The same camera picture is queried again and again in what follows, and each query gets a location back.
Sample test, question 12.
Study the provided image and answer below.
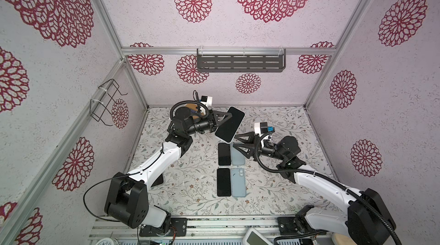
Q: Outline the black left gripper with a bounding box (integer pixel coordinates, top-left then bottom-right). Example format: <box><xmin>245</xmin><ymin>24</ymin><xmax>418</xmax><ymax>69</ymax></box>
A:
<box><xmin>186</xmin><ymin>109</ymin><xmax>231</xmax><ymax>136</ymax></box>

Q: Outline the light blue phone case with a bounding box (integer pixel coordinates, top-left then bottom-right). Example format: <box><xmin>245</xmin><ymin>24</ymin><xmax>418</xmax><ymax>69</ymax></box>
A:
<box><xmin>230</xmin><ymin>144</ymin><xmax>246</xmax><ymax>167</ymax></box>
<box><xmin>230</xmin><ymin>168</ymin><xmax>246</xmax><ymax>198</ymax></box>

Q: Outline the black phone with screen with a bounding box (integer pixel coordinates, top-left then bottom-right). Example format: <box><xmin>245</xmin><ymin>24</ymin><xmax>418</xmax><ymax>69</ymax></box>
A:
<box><xmin>217</xmin><ymin>168</ymin><xmax>231</xmax><ymax>197</ymax></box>

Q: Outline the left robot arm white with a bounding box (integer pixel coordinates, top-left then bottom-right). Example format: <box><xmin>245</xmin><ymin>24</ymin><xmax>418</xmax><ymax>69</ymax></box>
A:
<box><xmin>104</xmin><ymin>100</ymin><xmax>245</xmax><ymax>232</ymax></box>

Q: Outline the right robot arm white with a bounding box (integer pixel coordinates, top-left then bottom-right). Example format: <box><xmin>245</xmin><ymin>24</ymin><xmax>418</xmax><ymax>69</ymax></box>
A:
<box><xmin>233</xmin><ymin>131</ymin><xmax>402</xmax><ymax>245</ymax></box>

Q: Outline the white tissue box wooden lid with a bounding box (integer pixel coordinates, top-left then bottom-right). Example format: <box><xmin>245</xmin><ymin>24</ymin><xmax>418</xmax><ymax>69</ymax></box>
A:
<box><xmin>185</xmin><ymin>103</ymin><xmax>200</xmax><ymax>120</ymax></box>

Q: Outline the white device at bottom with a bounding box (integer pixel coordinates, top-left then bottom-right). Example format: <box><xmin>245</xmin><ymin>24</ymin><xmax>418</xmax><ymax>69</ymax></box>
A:
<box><xmin>242</xmin><ymin>228</ymin><xmax>273</xmax><ymax>245</ymax></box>

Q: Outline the beige sponge block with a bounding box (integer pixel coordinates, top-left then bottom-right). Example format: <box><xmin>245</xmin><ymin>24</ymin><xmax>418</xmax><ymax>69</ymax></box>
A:
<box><xmin>331</xmin><ymin>233</ymin><xmax>356</xmax><ymax>245</ymax></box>

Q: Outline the white round clock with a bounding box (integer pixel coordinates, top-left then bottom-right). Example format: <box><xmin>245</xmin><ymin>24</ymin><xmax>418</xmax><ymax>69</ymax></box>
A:
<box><xmin>96</xmin><ymin>238</ymin><xmax>115</xmax><ymax>245</ymax></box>

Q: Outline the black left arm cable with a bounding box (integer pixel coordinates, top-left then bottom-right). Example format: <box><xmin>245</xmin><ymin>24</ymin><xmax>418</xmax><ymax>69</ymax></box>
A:
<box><xmin>82</xmin><ymin>89</ymin><xmax>211</xmax><ymax>223</ymax></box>

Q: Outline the grey wall shelf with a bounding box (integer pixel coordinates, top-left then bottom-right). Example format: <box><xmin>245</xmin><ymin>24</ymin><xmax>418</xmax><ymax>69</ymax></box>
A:
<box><xmin>196</xmin><ymin>48</ymin><xmax>286</xmax><ymax>73</ymax></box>

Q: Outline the metal base rail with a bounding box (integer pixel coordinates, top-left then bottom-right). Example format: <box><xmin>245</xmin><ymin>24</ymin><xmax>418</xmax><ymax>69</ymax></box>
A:
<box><xmin>86</xmin><ymin>215</ymin><xmax>282</xmax><ymax>245</ymax></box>

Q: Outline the black wire rack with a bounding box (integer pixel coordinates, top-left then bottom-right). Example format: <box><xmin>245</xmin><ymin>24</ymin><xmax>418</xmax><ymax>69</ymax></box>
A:
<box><xmin>89</xmin><ymin>79</ymin><xmax>129</xmax><ymax>129</ymax></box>

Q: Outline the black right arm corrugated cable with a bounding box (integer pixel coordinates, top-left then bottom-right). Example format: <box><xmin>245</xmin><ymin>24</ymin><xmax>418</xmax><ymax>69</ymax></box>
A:
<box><xmin>253</xmin><ymin>133</ymin><xmax>402</xmax><ymax>245</ymax></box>

